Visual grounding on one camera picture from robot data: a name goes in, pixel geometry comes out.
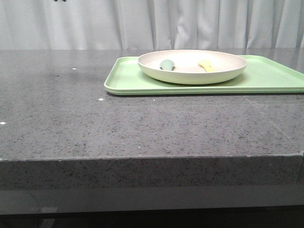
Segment sage green plastic spoon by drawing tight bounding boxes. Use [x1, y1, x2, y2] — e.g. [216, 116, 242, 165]
[159, 59, 175, 71]

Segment light green serving tray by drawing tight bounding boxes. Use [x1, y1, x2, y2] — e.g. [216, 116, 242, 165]
[104, 55, 304, 95]

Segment grey pleated curtain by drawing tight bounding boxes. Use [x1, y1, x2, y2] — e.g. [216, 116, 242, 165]
[0, 0, 304, 50]

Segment cream round plate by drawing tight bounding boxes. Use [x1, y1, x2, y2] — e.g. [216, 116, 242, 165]
[137, 50, 247, 85]

